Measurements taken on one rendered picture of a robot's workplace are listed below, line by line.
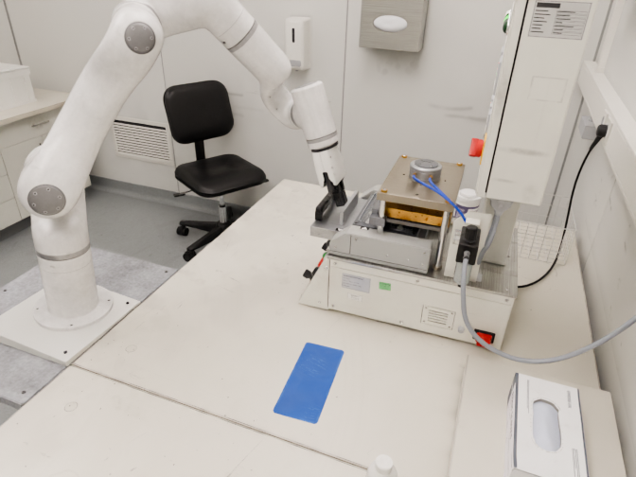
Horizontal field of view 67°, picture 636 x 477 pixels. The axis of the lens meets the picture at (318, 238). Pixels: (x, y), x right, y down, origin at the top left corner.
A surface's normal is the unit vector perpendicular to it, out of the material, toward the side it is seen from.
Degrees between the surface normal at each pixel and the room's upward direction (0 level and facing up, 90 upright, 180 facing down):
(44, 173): 63
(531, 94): 90
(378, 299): 90
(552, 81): 90
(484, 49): 90
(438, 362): 0
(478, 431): 0
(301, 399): 0
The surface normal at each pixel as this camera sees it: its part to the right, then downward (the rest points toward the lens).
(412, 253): -0.34, 0.47
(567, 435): -0.07, -0.88
